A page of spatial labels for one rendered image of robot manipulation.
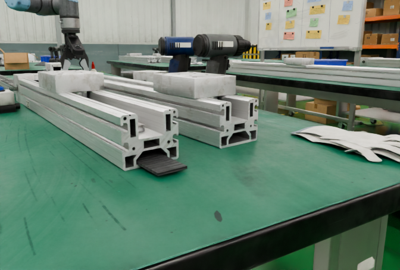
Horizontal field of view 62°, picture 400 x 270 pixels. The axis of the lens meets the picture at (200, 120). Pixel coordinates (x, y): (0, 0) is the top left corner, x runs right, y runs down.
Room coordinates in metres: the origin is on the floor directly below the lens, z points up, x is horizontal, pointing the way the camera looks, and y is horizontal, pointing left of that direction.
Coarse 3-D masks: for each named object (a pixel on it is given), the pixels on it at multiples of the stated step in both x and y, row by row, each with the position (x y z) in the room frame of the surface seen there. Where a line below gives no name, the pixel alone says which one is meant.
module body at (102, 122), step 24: (24, 96) 1.06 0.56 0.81; (48, 96) 0.84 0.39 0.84; (72, 96) 0.67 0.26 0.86; (96, 96) 0.74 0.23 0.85; (120, 96) 0.67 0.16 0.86; (48, 120) 0.82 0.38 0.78; (72, 120) 0.69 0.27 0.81; (96, 120) 0.55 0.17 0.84; (120, 120) 0.47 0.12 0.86; (144, 120) 0.57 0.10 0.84; (168, 120) 0.53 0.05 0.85; (96, 144) 0.55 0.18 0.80; (120, 144) 0.47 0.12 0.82; (144, 144) 0.52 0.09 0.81; (168, 144) 0.52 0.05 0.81
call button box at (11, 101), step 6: (0, 90) 0.96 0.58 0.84; (6, 90) 0.98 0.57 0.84; (0, 96) 0.93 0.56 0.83; (6, 96) 0.94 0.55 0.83; (12, 96) 0.95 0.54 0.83; (0, 102) 0.93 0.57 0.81; (6, 102) 0.94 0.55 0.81; (12, 102) 0.95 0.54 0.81; (0, 108) 0.93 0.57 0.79; (6, 108) 0.94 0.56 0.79; (12, 108) 0.95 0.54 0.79; (18, 108) 0.99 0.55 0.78
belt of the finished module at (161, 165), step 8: (144, 152) 0.53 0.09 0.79; (152, 152) 0.53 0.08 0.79; (136, 160) 0.49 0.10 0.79; (144, 160) 0.49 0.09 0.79; (152, 160) 0.49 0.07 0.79; (160, 160) 0.49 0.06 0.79; (168, 160) 0.49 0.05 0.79; (152, 168) 0.46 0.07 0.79; (160, 168) 0.46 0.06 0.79; (168, 168) 0.46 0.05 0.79; (176, 168) 0.46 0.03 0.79; (184, 168) 0.47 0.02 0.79
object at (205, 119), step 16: (112, 80) 1.14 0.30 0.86; (128, 80) 1.05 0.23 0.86; (128, 96) 0.88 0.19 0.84; (144, 96) 0.84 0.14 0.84; (160, 96) 0.75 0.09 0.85; (176, 96) 0.70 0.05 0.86; (224, 96) 0.69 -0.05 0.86; (240, 96) 0.67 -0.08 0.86; (192, 112) 0.65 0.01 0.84; (208, 112) 0.63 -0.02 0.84; (224, 112) 0.59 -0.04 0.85; (240, 112) 0.65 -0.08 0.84; (256, 112) 0.64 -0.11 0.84; (192, 128) 0.65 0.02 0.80; (208, 128) 0.61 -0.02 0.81; (224, 128) 0.59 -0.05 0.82; (240, 128) 0.63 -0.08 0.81; (256, 128) 0.65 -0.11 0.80; (208, 144) 0.62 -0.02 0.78; (224, 144) 0.60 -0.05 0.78
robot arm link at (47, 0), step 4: (44, 0) 1.37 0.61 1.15; (48, 0) 1.39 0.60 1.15; (44, 4) 1.37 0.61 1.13; (48, 4) 1.39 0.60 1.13; (44, 8) 1.37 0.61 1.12; (48, 8) 1.39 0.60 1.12; (52, 8) 1.39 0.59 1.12; (40, 12) 1.37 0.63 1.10; (44, 12) 1.39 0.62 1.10; (48, 12) 1.41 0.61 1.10; (52, 12) 1.40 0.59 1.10; (56, 12) 1.41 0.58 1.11
